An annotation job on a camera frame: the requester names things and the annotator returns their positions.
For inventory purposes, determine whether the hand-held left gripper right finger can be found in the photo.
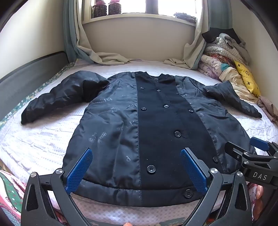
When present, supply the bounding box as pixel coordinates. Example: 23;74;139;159
180;148;253;226

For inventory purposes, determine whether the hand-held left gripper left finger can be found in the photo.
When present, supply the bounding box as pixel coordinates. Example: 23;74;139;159
21;148;94;226

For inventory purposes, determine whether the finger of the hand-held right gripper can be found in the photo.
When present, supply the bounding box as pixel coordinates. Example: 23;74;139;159
224;141;259;162
249;136;278;156

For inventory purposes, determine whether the dark navy buttoned jacket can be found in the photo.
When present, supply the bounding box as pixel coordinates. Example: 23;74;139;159
21;71;263;206

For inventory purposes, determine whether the person's right hand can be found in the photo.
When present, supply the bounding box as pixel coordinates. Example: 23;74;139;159
255;186;264;201

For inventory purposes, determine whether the brown striped cloth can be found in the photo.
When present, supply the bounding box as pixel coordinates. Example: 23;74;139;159
257;96;278;122

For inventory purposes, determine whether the white quilted bed cover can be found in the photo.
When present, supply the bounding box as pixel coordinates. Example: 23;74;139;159
0;59;278;226

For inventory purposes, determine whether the yellow patterned pillow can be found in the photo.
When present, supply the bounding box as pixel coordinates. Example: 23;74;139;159
233;60;261;98

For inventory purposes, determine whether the pile of folded bedding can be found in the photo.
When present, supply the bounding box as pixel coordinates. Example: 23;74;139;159
197;33;263;102

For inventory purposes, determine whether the black cloth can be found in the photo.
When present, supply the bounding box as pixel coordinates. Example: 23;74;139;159
202;27;248;45

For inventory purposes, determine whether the beige curtain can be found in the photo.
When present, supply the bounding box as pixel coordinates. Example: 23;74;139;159
73;0;133;65
163;0;210;70

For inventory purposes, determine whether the grey-teal curtain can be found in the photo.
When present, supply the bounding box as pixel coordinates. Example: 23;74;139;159
206;0;234;31

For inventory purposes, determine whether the teal curtain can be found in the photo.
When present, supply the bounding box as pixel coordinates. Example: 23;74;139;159
63;0;94;63

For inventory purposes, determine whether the dark purple knitted cloth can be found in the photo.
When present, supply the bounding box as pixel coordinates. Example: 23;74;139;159
174;12;197;23

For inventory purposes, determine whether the white window sill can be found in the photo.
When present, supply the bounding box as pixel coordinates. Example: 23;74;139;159
83;13;197;27

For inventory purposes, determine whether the dark jar with pink lid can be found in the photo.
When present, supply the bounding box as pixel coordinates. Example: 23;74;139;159
92;0;107;18
108;0;122;15

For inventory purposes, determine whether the grey bed frame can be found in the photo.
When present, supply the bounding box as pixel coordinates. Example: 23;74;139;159
0;51;70;122

